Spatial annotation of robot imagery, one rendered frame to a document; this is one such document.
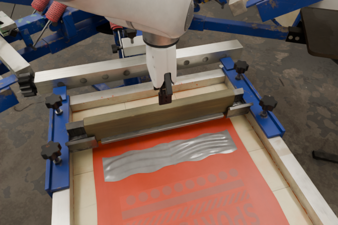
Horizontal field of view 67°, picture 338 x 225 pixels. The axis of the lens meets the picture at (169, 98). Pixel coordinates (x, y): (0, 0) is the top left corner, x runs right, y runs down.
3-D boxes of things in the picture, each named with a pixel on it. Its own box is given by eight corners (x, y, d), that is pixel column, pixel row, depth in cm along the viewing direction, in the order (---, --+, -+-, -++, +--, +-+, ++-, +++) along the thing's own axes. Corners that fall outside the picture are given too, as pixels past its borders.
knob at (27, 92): (46, 99, 79) (36, 81, 74) (26, 102, 78) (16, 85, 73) (47, 83, 84) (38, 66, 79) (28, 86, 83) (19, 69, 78)
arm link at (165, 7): (15, -10, 25) (120, 30, 45) (130, 17, 21) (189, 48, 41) (30, -103, 24) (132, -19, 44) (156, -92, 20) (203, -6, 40)
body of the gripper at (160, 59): (138, 21, 53) (141, 63, 61) (148, 48, 46) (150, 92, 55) (172, 16, 55) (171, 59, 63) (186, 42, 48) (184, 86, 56)
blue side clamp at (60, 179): (76, 197, 62) (67, 183, 57) (54, 202, 61) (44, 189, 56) (74, 107, 82) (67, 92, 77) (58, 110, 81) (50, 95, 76)
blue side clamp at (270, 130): (277, 145, 72) (286, 130, 67) (262, 149, 71) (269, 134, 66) (232, 77, 92) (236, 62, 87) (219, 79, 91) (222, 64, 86)
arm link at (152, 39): (137, 12, 52) (138, 24, 54) (145, 35, 46) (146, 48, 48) (172, 8, 53) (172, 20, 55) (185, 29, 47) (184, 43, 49)
